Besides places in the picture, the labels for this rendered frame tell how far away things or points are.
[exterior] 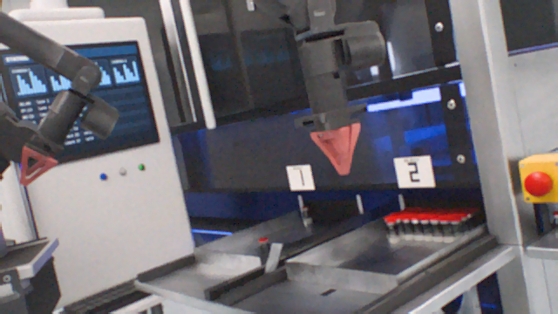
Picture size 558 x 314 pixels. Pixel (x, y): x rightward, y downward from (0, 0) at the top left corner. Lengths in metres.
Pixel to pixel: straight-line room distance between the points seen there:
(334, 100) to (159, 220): 0.97
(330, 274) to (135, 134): 0.87
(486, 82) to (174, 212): 1.04
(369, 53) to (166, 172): 0.98
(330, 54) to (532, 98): 0.43
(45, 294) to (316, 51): 0.70
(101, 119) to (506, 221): 0.82
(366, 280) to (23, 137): 0.71
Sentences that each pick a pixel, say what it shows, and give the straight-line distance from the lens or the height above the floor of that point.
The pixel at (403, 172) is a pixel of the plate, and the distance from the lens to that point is 1.13.
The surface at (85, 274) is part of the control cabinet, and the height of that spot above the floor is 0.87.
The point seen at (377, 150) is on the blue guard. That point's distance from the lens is 1.16.
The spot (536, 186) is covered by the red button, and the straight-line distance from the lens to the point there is 0.95.
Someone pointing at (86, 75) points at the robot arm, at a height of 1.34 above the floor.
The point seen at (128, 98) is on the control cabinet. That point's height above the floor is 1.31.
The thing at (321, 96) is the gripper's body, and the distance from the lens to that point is 0.82.
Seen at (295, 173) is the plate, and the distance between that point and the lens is 1.35.
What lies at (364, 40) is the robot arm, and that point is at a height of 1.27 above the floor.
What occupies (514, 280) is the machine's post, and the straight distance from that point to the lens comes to 1.07.
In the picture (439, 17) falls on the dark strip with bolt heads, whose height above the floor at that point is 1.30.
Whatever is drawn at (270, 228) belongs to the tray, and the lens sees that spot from 1.44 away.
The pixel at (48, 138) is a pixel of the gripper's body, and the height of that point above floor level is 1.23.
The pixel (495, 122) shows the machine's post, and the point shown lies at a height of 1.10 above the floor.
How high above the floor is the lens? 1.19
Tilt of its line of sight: 5 degrees down
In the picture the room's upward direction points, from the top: 12 degrees counter-clockwise
